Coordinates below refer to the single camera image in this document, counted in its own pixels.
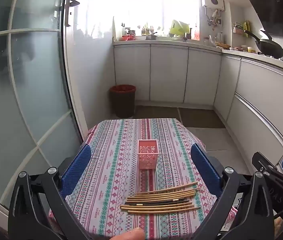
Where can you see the wall utensil rack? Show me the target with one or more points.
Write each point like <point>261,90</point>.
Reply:
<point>241,28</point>

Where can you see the white water heater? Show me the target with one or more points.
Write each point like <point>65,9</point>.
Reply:
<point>212,3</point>

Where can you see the yellow-green cutting board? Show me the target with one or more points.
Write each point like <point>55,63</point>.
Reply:
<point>179,27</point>

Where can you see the white base cabinet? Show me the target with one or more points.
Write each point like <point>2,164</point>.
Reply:
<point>167,72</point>

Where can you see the small metal pot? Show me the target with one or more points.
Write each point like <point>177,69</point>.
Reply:
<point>131,33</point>

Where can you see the black chopstick gold band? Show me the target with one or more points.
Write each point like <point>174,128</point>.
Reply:
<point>156,200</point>
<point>146,204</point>

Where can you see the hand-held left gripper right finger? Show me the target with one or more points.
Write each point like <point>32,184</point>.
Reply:
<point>205,167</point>

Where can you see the red bottle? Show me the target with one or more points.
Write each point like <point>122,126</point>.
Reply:
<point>196,32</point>

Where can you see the dark floor mat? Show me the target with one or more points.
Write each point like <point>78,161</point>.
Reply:
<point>156,112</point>
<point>201,118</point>

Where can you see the plate of food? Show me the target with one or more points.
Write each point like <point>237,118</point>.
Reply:
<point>222,46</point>

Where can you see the bright window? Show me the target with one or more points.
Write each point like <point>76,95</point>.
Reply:
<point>144,5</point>

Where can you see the frosted glass sliding door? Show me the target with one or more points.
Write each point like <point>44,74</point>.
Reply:
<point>31,80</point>

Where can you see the black wok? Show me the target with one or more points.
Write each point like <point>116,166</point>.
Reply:
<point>271,48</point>

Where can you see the brown trash bin red liner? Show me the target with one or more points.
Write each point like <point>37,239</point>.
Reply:
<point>122,102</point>

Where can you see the white drawer cabinet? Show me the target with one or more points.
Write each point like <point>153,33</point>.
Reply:
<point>261,90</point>

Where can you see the striped patterned tablecloth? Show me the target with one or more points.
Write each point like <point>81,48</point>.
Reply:
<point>111,180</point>

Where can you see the row of wooden chopsticks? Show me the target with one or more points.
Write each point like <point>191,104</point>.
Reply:
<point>156,208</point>

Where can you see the small yellow bowl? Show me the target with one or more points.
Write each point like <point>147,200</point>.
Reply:
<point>251,50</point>

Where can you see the person's left hand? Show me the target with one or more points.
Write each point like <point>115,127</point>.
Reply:
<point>131,235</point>

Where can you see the pink perforated utensil holder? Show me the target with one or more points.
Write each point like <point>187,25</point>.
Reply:
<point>148,161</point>

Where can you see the red bowl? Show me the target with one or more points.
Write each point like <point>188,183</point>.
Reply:
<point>127,38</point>

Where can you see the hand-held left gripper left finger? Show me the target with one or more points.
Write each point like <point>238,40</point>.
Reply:
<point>77,167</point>

